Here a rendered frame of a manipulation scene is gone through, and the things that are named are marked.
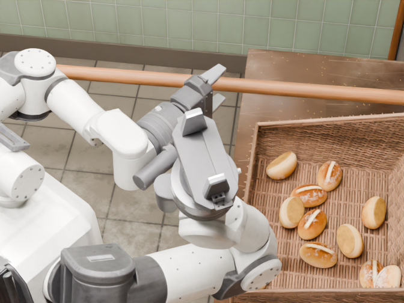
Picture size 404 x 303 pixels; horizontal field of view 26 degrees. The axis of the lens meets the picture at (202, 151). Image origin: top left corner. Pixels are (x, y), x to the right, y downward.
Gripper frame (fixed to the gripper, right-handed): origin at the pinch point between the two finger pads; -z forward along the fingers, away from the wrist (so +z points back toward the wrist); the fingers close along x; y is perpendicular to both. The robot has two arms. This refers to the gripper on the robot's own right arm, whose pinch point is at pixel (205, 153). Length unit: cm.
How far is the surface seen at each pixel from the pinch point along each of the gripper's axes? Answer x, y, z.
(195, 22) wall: 112, 35, 213
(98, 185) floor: 61, -19, 211
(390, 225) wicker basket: 2, 54, 132
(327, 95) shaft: 24, 36, 73
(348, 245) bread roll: 0, 40, 124
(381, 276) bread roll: -11, 43, 116
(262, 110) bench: 50, 36, 151
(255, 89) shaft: 31, 22, 74
